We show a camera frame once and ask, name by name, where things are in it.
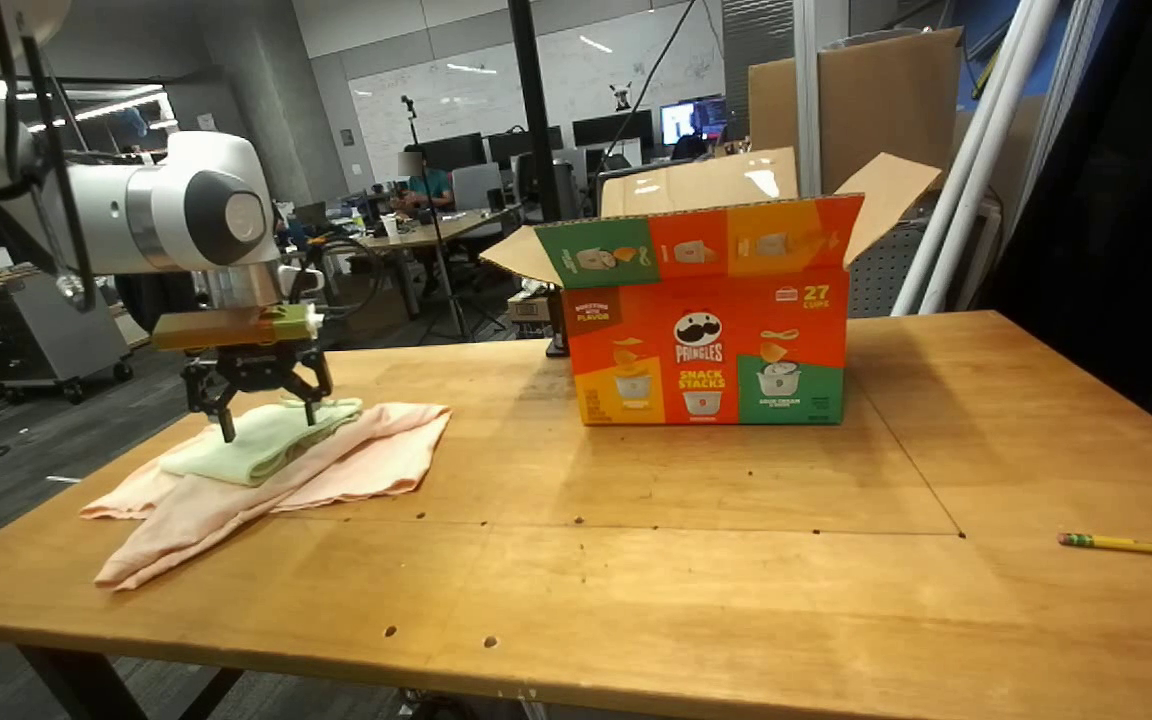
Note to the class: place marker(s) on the yellow pencil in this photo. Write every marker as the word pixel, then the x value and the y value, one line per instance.
pixel 1138 544

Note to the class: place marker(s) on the white slanted pole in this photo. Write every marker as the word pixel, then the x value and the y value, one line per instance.
pixel 1019 133
pixel 972 144

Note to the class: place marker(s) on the long office desk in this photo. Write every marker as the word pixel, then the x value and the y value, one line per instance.
pixel 402 236

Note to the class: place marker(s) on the light green cloth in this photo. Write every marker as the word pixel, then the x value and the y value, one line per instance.
pixel 269 446

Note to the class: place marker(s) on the black camera stand pole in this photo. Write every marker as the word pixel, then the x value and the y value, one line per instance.
pixel 535 105

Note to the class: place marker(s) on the orange Pringles cardboard box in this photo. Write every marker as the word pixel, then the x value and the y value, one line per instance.
pixel 710 347

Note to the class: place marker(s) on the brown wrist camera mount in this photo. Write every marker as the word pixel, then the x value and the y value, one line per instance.
pixel 229 328

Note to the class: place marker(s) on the person in teal shirt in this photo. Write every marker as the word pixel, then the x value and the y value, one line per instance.
pixel 425 185

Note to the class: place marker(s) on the white vertical column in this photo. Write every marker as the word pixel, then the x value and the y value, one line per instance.
pixel 805 94

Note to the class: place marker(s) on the pink cloth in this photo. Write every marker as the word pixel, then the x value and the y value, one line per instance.
pixel 364 462

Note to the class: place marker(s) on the dark computer monitor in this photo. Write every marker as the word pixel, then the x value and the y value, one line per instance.
pixel 513 144
pixel 612 129
pixel 457 149

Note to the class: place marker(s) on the large brown cardboard box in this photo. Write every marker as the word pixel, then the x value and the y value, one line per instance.
pixel 881 105

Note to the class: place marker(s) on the grey wheeled cabinet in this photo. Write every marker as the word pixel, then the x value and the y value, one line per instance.
pixel 29 335

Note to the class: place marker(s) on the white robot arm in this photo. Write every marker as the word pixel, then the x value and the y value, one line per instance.
pixel 122 215

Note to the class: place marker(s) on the black curtain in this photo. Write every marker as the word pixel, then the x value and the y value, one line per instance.
pixel 1123 203

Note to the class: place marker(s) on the lit computer monitor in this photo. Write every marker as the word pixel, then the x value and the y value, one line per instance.
pixel 691 122

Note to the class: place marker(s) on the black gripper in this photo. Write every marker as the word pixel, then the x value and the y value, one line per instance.
pixel 259 364

